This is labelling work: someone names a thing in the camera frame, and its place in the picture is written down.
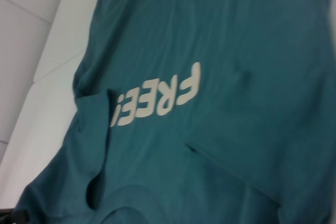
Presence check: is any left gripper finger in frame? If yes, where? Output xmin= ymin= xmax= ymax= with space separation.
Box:
xmin=0 ymin=202 xmax=29 ymax=224

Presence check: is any teal FREE print T-shirt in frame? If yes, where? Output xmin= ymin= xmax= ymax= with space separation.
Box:
xmin=22 ymin=0 xmax=336 ymax=224

